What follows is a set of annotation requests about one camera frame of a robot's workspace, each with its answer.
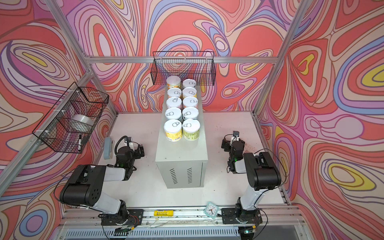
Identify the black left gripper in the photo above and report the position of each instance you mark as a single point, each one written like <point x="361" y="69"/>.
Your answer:
<point x="136" y="152"/>

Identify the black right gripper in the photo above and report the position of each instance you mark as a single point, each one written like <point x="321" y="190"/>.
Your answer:
<point x="226" y="143"/>

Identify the green label can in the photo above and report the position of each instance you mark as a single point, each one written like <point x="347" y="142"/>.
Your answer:
<point x="191" y="129"/>

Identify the can two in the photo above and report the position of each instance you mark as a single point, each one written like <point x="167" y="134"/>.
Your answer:
<point x="173" y="130"/>

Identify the blue can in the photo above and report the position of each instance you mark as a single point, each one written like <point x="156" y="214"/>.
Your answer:
<point x="190" y="113"/>
<point x="174" y="114"/>

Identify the pink label can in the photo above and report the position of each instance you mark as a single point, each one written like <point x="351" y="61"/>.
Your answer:
<point x="174" y="92"/>
<point x="190" y="102"/>

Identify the can one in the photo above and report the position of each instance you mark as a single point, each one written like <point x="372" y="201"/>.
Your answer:
<point x="174" y="102"/>

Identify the white brown label can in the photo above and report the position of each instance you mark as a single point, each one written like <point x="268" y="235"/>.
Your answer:
<point x="189" y="83"/>

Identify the orange fruit can plastic lid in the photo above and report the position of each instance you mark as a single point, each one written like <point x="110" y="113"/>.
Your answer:
<point x="173" y="82"/>

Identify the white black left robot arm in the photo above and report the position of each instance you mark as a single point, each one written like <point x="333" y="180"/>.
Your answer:
<point x="84" y="188"/>

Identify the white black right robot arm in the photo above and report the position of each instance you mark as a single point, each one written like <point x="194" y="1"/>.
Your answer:
<point x="262" y="174"/>

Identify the pink calculator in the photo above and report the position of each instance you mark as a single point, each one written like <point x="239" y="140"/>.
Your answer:
<point x="249" y="148"/>

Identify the black marker pen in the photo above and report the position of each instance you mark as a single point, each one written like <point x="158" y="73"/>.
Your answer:
<point x="80" y="143"/>

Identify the grey metal cabinet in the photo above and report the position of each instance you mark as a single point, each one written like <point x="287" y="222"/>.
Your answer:
<point x="183" y="164"/>

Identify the silver tape roll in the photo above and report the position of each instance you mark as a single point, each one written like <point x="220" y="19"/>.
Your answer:
<point x="83" y="119"/>

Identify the teal alarm clock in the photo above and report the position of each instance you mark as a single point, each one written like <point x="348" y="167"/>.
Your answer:
<point x="211" y="210"/>

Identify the green circuit board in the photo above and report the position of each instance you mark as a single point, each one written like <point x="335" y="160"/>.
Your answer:
<point x="122" y="232"/>

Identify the black wire basket left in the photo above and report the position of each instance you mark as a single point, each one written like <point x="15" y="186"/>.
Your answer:
<point x="61" y="134"/>

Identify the black wire basket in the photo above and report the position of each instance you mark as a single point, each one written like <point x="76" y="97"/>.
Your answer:
<point x="197" y="65"/>
<point x="61" y="134"/>

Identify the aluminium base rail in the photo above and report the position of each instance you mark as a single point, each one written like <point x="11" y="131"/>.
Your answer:
<point x="186" y="217"/>

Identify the black wire basket rear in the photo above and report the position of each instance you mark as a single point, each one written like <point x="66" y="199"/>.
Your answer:
<point x="197" y="65"/>

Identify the white vented cable duct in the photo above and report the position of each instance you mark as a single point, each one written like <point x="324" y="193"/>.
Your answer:
<point x="178" y="233"/>

